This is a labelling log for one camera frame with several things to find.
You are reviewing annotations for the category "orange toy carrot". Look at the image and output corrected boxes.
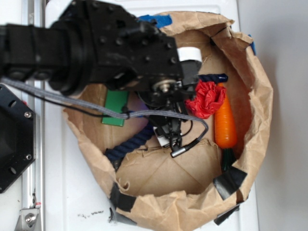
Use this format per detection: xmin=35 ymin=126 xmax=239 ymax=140
xmin=214 ymin=83 xmax=238 ymax=172

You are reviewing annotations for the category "white plastic board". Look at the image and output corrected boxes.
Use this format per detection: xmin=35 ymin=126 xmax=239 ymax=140
xmin=43 ymin=0 xmax=260 ymax=231

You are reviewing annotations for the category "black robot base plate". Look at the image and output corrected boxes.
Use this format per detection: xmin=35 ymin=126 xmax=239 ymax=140
xmin=0 ymin=84 xmax=35 ymax=193

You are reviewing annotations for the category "black tape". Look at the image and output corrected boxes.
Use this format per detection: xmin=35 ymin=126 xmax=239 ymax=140
xmin=109 ymin=183 xmax=137 ymax=226
xmin=214 ymin=205 xmax=240 ymax=226
xmin=213 ymin=167 xmax=247 ymax=200

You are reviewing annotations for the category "metal corner bracket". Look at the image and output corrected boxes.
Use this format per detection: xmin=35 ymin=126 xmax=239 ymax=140
xmin=14 ymin=208 xmax=39 ymax=231

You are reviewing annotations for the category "black tape bottom right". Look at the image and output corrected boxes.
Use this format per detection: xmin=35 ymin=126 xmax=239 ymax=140
xmin=214 ymin=205 xmax=240 ymax=226

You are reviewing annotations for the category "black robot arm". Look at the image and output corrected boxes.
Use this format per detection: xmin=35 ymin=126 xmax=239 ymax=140
xmin=0 ymin=0 xmax=202 ymax=156

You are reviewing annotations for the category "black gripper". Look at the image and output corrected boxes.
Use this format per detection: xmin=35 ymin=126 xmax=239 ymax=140
xmin=137 ymin=47 xmax=202 ymax=151

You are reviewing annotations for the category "dark blue rope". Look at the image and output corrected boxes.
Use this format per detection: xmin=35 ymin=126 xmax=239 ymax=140
xmin=105 ymin=73 xmax=229 ymax=165

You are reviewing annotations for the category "black tape lower right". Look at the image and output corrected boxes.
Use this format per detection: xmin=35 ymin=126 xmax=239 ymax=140
xmin=213 ymin=167 xmax=247 ymax=200

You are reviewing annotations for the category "black tape bottom left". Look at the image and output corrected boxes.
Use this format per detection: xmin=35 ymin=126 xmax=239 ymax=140
xmin=109 ymin=183 xmax=137 ymax=226

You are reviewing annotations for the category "green rectangular block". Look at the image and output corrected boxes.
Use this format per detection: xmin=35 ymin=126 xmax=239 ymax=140
xmin=102 ymin=90 xmax=129 ymax=127

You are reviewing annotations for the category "red crumpled paper ball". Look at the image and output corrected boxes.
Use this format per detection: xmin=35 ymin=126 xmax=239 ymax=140
xmin=185 ymin=80 xmax=227 ymax=119

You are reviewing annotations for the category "brown paper bag tray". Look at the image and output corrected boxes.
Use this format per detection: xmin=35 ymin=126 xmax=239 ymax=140
xmin=63 ymin=12 xmax=273 ymax=231

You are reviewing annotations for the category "grey braided cable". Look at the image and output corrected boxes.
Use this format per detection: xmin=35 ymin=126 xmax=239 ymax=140
xmin=0 ymin=77 xmax=209 ymax=158

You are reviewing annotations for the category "blue masking tape strip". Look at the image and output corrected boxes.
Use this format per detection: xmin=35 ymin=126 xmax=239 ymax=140
xmin=138 ymin=14 xmax=173 ymax=28

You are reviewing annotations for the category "aluminium extrusion rail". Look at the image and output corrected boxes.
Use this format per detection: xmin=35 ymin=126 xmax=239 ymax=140
xmin=22 ymin=0 xmax=47 ymax=231

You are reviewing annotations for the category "blue tape piece right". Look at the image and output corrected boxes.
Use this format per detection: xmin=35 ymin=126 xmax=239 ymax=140
xmin=250 ymin=40 xmax=257 ymax=56

